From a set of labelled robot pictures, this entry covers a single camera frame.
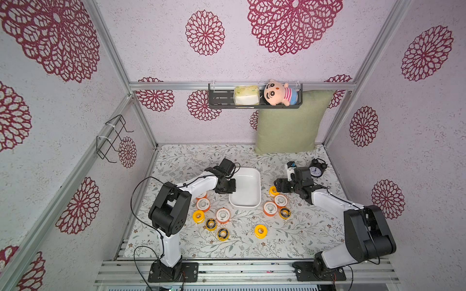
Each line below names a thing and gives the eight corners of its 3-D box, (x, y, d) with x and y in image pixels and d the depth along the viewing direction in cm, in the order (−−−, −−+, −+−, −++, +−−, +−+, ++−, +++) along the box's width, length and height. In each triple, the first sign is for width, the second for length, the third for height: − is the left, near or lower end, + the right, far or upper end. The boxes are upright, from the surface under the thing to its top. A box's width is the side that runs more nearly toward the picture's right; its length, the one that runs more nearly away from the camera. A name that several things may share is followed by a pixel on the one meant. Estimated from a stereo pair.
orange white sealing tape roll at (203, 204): (196, 211, 93) (195, 209, 91) (197, 200, 97) (197, 197, 96) (209, 211, 93) (209, 209, 91) (210, 200, 97) (210, 197, 96)
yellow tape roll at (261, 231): (255, 239, 84) (255, 237, 83) (254, 226, 88) (254, 224, 87) (267, 239, 84) (268, 237, 83) (265, 226, 88) (266, 224, 87)
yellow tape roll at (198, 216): (192, 223, 89) (191, 221, 87) (194, 211, 92) (193, 210, 91) (204, 223, 89) (204, 221, 87) (205, 211, 92) (205, 210, 91)
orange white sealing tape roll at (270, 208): (264, 216, 91) (265, 214, 89) (262, 203, 96) (263, 201, 94) (277, 216, 91) (278, 214, 89) (275, 203, 96) (276, 201, 94)
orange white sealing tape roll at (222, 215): (216, 223, 89) (215, 221, 87) (216, 209, 94) (216, 207, 92) (229, 223, 89) (229, 221, 87) (229, 209, 94) (229, 207, 92)
